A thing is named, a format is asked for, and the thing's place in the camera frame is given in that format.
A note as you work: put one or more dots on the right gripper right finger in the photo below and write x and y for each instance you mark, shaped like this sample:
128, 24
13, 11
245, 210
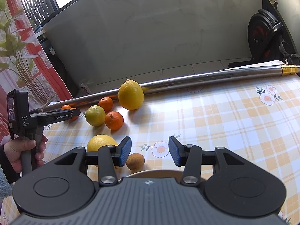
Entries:
191, 157

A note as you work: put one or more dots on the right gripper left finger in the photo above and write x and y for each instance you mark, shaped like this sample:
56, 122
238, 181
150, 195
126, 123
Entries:
108, 157

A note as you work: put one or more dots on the large yellow lemon front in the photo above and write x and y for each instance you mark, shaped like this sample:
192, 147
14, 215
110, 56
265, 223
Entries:
99, 141

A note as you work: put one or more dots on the mandarin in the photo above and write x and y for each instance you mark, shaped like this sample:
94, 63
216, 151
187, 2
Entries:
106, 103
74, 117
114, 120
66, 107

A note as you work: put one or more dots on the green-yellow lime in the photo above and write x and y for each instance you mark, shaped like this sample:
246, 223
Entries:
95, 115

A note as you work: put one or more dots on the left hand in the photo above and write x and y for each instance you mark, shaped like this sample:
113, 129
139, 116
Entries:
14, 148

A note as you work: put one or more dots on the brown kiwi beside plate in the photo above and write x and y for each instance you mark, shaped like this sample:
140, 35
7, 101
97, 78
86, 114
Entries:
135, 161

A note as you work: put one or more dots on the cream ceramic plate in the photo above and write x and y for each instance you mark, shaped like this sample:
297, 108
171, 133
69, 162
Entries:
149, 177

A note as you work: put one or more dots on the floral red curtain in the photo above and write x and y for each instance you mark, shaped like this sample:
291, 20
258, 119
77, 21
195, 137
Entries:
24, 63

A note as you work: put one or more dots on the checked floral tablecloth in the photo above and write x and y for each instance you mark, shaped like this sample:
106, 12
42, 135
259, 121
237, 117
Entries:
257, 119

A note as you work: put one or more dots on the telescopic metal pole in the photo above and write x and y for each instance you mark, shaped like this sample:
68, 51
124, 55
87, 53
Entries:
223, 76

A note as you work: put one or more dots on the black exercise bike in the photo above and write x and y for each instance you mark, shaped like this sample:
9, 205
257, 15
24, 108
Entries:
269, 38

